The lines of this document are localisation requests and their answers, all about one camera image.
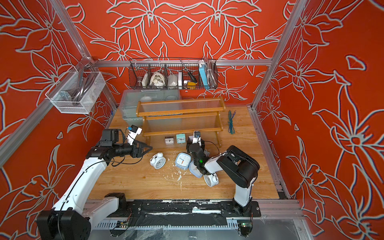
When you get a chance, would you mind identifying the wooden two-tier shelf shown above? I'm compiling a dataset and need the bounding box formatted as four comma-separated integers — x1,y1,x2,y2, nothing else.
136,97,226,146

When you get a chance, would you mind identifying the clear small square clock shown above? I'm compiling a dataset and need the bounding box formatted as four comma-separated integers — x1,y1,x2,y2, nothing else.
165,136,175,145

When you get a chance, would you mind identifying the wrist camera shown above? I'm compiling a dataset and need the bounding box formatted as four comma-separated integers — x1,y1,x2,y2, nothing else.
126,125,142,145
193,131,202,145

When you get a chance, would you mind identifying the black wire wall basket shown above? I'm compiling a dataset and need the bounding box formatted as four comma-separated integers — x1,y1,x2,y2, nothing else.
129,58,219,90

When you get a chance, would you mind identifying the green cable ties bundle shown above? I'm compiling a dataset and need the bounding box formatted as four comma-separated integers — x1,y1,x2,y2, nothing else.
228,110,236,135

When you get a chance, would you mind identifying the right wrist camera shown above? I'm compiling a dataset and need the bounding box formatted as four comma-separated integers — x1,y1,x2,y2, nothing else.
193,131,202,145

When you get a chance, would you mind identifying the blue rounded square clock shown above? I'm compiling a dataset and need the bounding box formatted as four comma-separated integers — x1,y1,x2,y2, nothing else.
175,153,192,171

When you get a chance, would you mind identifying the mint green square clock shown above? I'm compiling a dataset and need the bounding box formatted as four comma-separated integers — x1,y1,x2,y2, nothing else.
176,134,187,144

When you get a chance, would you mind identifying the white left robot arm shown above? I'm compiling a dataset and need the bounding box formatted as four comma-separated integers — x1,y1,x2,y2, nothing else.
36,125,152,240

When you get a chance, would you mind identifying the translucent grey storage bin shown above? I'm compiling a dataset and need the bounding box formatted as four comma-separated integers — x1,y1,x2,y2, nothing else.
119,90,181,127

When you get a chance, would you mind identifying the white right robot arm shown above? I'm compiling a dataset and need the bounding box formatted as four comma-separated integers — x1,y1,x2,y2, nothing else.
186,140,260,216

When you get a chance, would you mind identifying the white twin-bell alarm clock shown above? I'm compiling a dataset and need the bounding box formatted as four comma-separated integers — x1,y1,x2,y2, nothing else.
150,152,167,170

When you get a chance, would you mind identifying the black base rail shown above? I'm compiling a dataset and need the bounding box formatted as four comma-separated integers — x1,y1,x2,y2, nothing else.
127,199,262,218

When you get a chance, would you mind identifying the blue box in basket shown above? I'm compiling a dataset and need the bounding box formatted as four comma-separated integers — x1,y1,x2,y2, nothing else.
198,60,209,90

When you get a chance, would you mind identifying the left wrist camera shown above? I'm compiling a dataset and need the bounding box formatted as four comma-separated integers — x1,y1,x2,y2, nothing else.
126,125,142,145

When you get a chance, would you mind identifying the white wire wall basket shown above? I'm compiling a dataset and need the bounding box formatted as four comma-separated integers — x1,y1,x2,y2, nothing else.
46,67,106,115

